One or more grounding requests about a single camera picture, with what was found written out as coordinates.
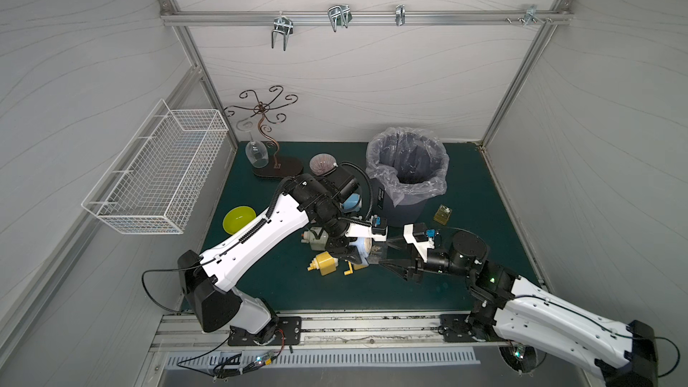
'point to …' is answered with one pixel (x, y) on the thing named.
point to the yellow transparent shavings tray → (442, 214)
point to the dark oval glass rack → (281, 166)
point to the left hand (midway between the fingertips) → (360, 248)
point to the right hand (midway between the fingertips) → (383, 247)
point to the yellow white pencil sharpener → (353, 267)
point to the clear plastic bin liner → (411, 161)
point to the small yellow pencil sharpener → (323, 262)
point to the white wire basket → (159, 182)
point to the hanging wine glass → (256, 152)
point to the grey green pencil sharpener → (317, 236)
